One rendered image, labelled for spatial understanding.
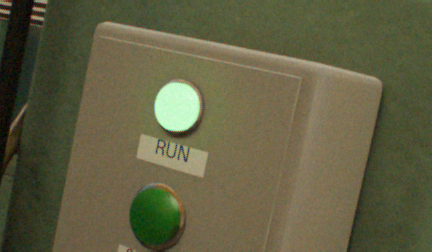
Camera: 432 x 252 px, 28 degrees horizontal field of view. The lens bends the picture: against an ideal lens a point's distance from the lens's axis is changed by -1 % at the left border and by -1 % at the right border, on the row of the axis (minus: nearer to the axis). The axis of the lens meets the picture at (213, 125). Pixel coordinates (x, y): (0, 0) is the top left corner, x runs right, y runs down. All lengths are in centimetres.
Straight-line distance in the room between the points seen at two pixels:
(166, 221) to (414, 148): 10
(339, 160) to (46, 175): 17
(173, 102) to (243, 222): 5
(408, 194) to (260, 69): 8
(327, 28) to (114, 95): 9
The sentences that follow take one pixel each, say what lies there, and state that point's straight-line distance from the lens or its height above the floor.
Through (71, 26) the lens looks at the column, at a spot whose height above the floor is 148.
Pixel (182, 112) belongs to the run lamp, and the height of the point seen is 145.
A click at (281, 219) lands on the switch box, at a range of 29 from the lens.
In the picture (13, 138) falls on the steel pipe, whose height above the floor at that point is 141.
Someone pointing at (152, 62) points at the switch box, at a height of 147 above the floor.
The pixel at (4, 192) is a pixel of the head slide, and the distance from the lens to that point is 51.
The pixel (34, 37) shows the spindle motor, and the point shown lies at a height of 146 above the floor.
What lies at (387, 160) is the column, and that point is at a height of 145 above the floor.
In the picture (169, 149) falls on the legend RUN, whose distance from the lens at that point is 31.
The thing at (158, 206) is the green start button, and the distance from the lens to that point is 31.
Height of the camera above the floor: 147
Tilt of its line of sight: 4 degrees down
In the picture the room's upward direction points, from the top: 12 degrees clockwise
